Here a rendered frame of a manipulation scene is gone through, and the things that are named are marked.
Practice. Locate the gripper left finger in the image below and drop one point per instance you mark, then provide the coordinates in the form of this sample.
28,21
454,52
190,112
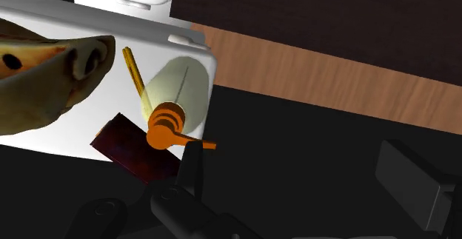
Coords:
190,166

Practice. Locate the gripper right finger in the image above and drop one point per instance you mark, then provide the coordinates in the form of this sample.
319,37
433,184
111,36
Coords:
411,180

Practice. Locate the dark red box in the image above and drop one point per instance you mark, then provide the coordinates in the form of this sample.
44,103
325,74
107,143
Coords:
133,151

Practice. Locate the cream pump bottle orange top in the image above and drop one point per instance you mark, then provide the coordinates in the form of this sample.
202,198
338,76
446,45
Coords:
180,86

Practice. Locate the white toilet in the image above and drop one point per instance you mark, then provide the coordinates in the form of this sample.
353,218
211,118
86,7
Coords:
108,122

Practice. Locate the yellow pencil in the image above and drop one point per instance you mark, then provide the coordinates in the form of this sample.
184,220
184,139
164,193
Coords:
132,70

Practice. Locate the tan animal figure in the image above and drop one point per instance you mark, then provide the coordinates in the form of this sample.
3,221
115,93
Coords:
39,86

